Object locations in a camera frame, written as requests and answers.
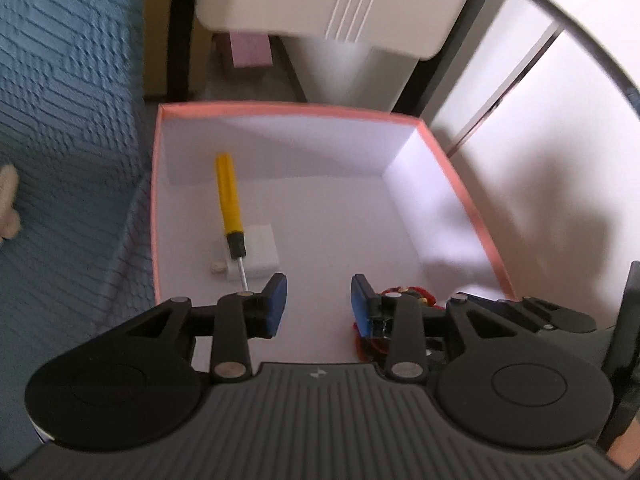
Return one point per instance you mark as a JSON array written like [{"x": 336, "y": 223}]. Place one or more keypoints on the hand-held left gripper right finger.
[{"x": 360, "y": 310}]

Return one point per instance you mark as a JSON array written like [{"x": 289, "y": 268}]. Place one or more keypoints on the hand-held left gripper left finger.
[{"x": 275, "y": 305}]

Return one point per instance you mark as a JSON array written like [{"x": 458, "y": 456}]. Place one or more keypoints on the yellow screwdriver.
[{"x": 227, "y": 195}]

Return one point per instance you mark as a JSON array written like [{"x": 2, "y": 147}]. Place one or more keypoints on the red and black toy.
[{"x": 424, "y": 293}]

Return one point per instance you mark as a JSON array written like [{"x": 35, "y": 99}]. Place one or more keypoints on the pink cardboard box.
[{"x": 325, "y": 210}]

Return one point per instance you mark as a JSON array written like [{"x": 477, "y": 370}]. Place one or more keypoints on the small pink carton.
[{"x": 252, "y": 50}]

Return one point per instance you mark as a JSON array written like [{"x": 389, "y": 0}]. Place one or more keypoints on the black curved metal rail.
[{"x": 575, "y": 30}]

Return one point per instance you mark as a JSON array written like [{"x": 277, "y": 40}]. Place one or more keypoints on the white power adapter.
[{"x": 262, "y": 250}]

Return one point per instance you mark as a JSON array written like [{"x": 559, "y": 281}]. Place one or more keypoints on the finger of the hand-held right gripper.
[{"x": 550, "y": 315}]

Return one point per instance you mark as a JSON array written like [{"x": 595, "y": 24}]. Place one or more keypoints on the cream textured roll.
[{"x": 7, "y": 200}]

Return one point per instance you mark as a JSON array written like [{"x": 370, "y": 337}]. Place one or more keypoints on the blue textured chair cover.
[{"x": 65, "y": 85}]

